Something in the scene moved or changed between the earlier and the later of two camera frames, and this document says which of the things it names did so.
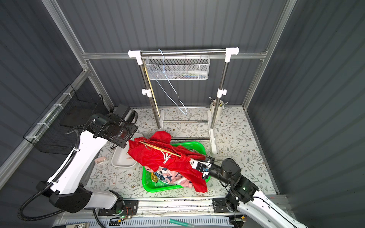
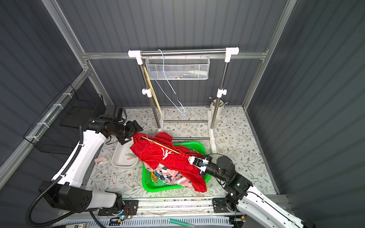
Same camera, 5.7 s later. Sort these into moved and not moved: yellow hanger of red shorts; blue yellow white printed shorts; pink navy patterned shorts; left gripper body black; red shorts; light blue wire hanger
Moved: pink navy patterned shorts; yellow hanger of red shorts
Not moved: blue yellow white printed shorts; light blue wire hanger; red shorts; left gripper body black
